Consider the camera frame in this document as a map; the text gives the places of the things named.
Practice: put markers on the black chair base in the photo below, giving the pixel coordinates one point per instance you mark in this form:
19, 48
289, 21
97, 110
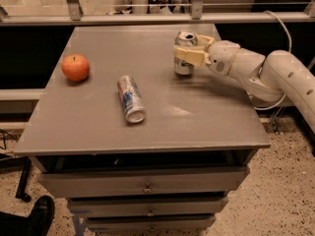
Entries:
22, 164

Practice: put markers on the silver blue energy drink can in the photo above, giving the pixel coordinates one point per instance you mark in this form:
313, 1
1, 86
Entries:
131, 100

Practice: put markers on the grey drawer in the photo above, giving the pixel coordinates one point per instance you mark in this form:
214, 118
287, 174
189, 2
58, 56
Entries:
150, 223
143, 182
147, 206

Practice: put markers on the red orange apple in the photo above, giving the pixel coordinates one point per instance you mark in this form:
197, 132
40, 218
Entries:
75, 67

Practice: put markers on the grey drawer cabinet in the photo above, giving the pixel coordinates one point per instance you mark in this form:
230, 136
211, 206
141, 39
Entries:
136, 147

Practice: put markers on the bottom grey drawer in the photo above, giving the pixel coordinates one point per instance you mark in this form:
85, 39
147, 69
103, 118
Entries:
150, 223

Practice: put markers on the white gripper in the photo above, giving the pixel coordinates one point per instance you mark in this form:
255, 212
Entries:
221, 57

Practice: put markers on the middle grey drawer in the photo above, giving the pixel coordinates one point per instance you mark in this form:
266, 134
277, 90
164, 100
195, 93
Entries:
147, 206

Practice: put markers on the top grey drawer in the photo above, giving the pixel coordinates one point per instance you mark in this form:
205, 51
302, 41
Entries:
143, 182

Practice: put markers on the metal railing frame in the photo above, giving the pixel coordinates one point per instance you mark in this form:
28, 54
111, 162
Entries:
140, 12

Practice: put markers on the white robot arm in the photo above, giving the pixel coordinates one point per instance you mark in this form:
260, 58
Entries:
269, 78

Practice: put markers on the black shoe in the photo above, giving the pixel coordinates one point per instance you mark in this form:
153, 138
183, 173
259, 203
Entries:
37, 223

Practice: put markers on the green white 7up can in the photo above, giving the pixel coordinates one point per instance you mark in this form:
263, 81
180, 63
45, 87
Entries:
184, 40

